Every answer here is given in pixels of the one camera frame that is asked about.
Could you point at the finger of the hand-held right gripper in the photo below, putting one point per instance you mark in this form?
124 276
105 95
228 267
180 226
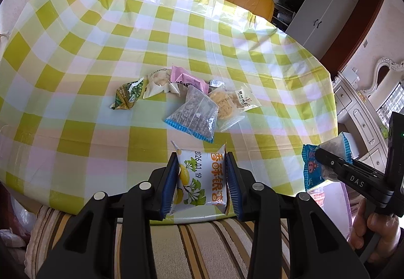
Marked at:
356 176

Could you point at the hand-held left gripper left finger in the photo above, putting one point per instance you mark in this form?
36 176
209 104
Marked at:
169 184

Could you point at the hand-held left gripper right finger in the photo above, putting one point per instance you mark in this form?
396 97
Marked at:
233 187

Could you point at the white leaf-print snack packet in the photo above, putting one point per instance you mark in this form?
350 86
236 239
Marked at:
202 178

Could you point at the blue cartoon snack packet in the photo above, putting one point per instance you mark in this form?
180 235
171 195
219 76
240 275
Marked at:
312 168

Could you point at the person's right hand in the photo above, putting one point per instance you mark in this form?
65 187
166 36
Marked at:
382 228

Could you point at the white dresser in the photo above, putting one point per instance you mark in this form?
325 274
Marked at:
356 108

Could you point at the striped chair cushion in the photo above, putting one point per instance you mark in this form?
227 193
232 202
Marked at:
205 250

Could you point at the grey seed packet blue trim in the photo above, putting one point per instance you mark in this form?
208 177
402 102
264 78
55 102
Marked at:
192 114

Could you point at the clear round cracker packet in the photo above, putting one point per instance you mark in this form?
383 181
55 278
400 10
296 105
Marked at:
222 105

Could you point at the yellow checked tablecloth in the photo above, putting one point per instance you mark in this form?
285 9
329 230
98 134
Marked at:
94 140

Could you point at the white brown-print snack packet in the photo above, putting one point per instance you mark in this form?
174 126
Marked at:
246 99

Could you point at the green snack packet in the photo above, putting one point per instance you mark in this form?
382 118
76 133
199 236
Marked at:
126 94

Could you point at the small dark snack packet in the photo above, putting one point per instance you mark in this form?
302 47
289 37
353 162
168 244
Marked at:
216 84

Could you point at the white cracker packet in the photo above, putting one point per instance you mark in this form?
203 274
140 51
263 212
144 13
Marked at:
159 80

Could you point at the pink dark-print snack packet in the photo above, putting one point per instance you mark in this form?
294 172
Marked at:
189 78

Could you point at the white cabinet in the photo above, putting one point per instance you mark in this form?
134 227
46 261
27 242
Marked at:
325 7

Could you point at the ornate white mirror frame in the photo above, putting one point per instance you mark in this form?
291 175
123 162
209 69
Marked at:
383 62

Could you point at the brown door frame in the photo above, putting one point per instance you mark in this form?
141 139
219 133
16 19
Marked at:
363 20

